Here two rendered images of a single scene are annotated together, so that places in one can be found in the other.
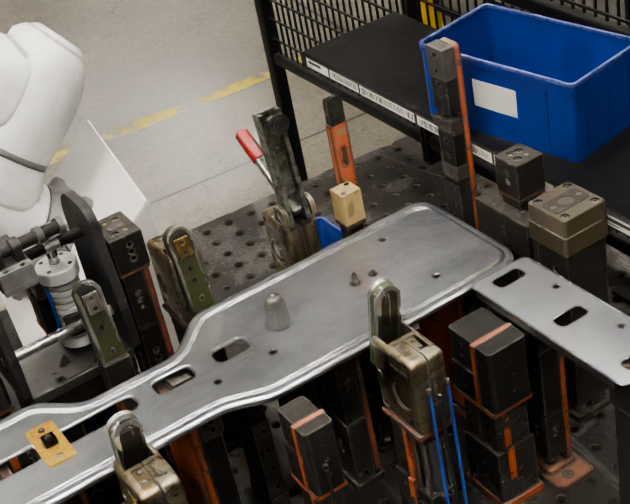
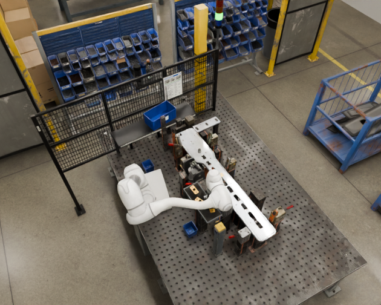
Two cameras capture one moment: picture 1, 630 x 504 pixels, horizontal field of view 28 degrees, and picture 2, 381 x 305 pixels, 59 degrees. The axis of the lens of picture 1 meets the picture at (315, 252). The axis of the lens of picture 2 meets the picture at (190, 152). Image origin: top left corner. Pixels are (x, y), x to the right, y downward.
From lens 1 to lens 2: 311 cm
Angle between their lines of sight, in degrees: 68
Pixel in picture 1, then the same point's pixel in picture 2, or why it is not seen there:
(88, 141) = not seen: hidden behind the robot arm
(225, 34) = not seen: outside the picture
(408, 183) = (124, 155)
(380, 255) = (187, 140)
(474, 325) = (203, 134)
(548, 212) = (192, 120)
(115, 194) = (151, 176)
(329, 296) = (195, 146)
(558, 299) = (202, 124)
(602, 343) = (212, 122)
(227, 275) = not seen: hidden behind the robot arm
